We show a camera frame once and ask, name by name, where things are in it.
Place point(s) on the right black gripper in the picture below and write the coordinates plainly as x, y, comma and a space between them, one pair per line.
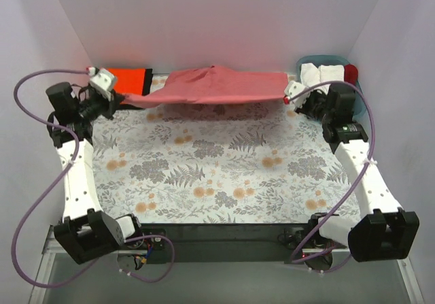
304, 106

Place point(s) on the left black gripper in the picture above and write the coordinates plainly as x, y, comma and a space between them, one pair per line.
111, 101

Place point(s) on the pink t shirt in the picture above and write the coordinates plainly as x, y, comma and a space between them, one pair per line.
214, 85

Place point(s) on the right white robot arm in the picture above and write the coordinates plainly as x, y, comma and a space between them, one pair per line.
368, 219

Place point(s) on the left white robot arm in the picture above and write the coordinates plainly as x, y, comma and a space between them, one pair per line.
85, 232

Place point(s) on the white t shirt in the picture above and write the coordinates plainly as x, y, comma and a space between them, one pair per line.
331, 73
309, 74

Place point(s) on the red t shirt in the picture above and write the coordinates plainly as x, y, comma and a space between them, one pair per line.
351, 74

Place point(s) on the folded orange t shirt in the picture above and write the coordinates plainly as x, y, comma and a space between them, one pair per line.
132, 81

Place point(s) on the floral table mat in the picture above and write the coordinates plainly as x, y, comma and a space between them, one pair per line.
245, 163

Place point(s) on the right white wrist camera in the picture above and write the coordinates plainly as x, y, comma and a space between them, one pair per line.
296, 94

